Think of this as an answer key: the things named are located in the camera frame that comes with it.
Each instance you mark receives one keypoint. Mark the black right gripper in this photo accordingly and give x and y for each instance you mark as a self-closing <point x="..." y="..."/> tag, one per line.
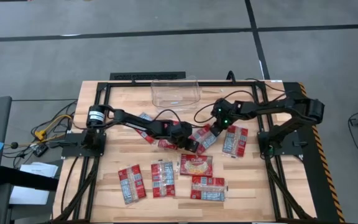
<point x="227" y="113"/>

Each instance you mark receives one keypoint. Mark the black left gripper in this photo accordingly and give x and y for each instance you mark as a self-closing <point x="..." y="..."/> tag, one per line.
<point x="180" y="132"/>

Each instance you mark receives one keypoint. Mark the red popcorn bag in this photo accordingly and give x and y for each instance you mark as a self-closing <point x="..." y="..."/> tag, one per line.
<point x="208" y="188"/>
<point x="131" y="184"/>
<point x="206" y="139"/>
<point x="163" y="180"/>
<point x="166" y="145"/>
<point x="144" y="134"/>
<point x="196" y="165"/>
<point x="235" y="140"/>

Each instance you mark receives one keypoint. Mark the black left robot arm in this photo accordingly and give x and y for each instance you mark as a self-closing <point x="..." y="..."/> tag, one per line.
<point x="129" y="120"/>

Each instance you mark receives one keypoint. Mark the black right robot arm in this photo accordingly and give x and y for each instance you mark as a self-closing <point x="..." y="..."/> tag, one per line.
<point x="275" y="105"/>

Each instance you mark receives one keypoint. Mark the clear plastic bin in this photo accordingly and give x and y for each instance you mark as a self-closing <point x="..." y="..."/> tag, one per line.
<point x="176" y="93"/>

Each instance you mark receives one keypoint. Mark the black floor vent grille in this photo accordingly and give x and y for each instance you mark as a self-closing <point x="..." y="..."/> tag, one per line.
<point x="148" y="76"/>

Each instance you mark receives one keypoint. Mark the black strip with hazard stripes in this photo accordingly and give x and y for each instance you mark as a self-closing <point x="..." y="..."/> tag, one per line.
<point x="317" y="174"/>

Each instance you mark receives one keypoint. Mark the black power adapter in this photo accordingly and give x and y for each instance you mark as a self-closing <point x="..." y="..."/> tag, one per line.
<point x="40" y="150"/>

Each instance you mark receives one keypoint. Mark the white paper sheets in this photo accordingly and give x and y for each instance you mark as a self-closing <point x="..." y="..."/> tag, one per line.
<point x="39" y="169"/>

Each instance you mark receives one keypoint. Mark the black bar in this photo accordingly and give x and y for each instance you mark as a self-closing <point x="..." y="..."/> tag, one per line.
<point x="26" y="179"/>

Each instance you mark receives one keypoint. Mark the black round knob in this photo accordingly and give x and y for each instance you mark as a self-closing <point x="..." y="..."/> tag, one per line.
<point x="14" y="145"/>

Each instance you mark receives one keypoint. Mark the black metal table frame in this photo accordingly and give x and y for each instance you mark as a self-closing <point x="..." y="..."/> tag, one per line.
<point x="261" y="109"/>

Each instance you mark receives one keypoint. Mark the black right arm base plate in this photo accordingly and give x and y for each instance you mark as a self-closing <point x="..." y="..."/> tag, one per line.
<point x="292" y="143"/>

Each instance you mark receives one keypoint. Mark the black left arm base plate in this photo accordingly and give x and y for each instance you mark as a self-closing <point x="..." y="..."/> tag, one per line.
<point x="71" y="145"/>

